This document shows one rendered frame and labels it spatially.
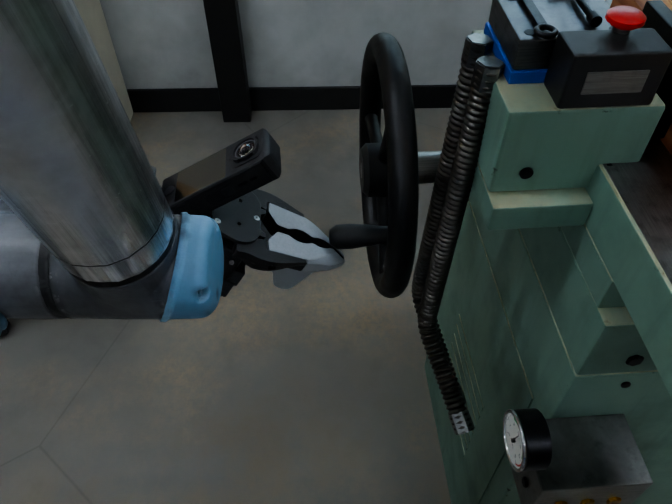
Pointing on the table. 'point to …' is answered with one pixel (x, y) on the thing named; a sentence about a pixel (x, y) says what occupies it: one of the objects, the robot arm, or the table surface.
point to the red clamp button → (625, 17)
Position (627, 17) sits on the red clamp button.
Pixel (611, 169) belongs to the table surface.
